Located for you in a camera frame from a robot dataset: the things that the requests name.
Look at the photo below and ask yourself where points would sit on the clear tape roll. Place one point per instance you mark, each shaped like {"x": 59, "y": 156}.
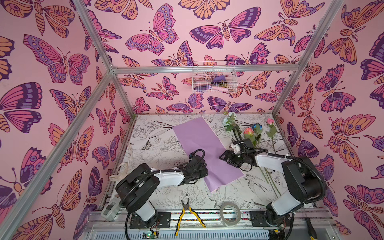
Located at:
{"x": 230, "y": 214}

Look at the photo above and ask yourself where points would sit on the aluminium front rail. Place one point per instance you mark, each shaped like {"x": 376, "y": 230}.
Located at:
{"x": 292, "y": 229}

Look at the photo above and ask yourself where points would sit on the pink orange fake rose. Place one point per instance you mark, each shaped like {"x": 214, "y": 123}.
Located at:
{"x": 250, "y": 134}

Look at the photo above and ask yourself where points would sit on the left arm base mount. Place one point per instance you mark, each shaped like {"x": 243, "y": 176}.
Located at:
{"x": 161, "y": 220}

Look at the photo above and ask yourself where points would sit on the black yellow screwdriver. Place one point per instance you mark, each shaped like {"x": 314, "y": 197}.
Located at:
{"x": 311, "y": 230}

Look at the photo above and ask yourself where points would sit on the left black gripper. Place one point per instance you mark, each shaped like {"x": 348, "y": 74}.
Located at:
{"x": 204, "y": 172}

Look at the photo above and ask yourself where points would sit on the blue fake rose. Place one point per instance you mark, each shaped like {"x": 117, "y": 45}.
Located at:
{"x": 258, "y": 130}

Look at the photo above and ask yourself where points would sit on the small pink fake rose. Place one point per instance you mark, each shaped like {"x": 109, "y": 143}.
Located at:
{"x": 272, "y": 131}

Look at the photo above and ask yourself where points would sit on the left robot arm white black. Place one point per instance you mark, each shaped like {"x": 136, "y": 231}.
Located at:
{"x": 139, "y": 185}

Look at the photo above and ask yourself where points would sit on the cream ribbon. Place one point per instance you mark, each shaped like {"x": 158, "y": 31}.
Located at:
{"x": 121, "y": 172}

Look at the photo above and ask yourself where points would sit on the white wire basket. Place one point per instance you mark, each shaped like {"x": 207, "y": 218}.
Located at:
{"x": 215, "y": 79}

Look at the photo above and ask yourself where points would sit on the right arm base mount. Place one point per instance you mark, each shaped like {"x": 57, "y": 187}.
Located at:
{"x": 258, "y": 219}

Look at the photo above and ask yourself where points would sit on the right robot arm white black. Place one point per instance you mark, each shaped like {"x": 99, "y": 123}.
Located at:
{"x": 305, "y": 183}

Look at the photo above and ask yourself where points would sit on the white fake rose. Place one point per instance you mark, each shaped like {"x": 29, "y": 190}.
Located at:
{"x": 231, "y": 126}

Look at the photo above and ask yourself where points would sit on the purple pink wrapping paper sheet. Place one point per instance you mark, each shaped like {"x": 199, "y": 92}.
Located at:
{"x": 197, "y": 134}

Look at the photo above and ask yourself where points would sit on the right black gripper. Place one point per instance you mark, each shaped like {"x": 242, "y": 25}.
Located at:
{"x": 229, "y": 157}

